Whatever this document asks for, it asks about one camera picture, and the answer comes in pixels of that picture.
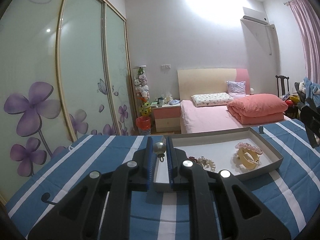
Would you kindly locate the blue plush robe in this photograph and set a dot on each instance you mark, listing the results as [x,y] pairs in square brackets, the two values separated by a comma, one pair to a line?
[310,87]

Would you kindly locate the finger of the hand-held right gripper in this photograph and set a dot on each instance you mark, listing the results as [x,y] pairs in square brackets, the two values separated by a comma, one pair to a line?
[311,117]

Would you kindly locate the tissue box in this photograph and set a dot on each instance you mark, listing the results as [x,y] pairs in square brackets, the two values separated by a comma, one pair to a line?
[169,98]

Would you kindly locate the floral sliding door wardrobe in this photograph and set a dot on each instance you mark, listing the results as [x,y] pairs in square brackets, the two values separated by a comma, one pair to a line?
[50,55]

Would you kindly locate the blue white striped blanket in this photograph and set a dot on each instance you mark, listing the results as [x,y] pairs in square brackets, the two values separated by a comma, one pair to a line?
[87,155]

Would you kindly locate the colourful toy pile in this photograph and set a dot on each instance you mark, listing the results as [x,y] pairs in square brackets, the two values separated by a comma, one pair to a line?
[291,102]

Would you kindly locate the clear tube of plush toys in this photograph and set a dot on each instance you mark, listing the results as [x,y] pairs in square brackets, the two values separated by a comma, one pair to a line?
[142,90]

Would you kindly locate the bin with red bag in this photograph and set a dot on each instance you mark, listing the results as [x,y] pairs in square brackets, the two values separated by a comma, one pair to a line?
[143,126]

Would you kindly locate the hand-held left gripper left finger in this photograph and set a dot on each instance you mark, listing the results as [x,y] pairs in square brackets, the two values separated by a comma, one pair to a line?
[150,165]

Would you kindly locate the white air conditioner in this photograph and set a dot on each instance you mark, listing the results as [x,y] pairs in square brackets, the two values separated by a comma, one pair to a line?
[255,16]

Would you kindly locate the white floral pillow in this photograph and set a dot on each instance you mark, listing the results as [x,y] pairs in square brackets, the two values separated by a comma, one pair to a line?
[212,100]

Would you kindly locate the light blue cloth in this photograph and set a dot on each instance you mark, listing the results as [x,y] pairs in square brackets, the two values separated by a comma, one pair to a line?
[174,102]

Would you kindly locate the pink curtain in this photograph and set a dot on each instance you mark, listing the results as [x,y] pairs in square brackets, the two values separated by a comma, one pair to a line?
[307,37]

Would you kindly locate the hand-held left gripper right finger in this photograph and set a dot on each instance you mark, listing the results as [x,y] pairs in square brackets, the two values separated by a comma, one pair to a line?
[170,165]

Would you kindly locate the purple pillow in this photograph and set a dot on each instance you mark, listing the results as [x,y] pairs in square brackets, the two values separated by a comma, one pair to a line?
[236,88]

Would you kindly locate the wall sockets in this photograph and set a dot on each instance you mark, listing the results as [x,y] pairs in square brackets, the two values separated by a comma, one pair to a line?
[165,66]

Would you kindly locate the grey cardboard box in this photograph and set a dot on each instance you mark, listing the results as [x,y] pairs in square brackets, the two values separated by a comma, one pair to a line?
[200,147]

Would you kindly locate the cream hair claw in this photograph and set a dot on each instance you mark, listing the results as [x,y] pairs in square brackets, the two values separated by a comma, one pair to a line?
[250,166]

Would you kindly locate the bed with cream pink headboard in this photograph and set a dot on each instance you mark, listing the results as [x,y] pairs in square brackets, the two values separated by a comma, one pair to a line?
[200,80]

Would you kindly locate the dark wooden chair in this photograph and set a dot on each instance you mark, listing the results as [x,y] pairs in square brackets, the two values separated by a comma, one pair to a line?
[282,86]

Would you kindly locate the folded pink duvet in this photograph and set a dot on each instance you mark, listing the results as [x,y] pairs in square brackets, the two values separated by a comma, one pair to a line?
[257,107]

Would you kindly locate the pink nightstand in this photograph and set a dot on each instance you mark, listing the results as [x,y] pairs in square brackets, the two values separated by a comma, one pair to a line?
[166,117]

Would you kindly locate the single pearl pendant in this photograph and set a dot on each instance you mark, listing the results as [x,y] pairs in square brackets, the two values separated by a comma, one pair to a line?
[159,148]

